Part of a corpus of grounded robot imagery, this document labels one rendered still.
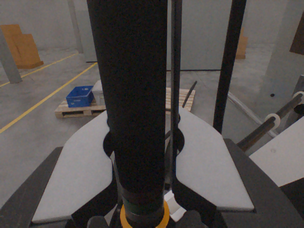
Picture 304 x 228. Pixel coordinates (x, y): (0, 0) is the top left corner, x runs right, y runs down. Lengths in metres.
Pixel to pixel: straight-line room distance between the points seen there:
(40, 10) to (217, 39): 11.74
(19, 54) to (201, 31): 6.89
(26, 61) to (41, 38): 6.50
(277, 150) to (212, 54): 5.51
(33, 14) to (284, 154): 14.77
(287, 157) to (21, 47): 8.42
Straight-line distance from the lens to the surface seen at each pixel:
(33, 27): 14.98
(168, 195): 0.21
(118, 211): 0.43
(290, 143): 0.55
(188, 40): 5.72
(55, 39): 14.29
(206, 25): 5.79
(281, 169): 0.53
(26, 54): 8.44
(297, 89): 0.65
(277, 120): 0.38
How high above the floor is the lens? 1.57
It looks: 30 degrees down
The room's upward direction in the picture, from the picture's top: 2 degrees counter-clockwise
